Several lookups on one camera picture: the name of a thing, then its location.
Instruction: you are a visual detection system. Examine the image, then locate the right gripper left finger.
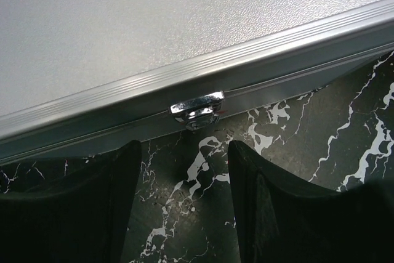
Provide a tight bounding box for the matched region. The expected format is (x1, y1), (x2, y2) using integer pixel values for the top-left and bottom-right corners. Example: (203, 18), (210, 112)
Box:
(1, 140), (142, 262)

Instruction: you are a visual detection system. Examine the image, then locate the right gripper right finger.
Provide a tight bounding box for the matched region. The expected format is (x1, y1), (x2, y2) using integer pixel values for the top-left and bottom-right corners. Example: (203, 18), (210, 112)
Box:
(228, 140), (393, 262)

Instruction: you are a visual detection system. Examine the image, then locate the grey metal case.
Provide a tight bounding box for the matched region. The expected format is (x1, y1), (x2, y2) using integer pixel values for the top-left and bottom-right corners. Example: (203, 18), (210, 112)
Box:
(1, 0), (393, 164)

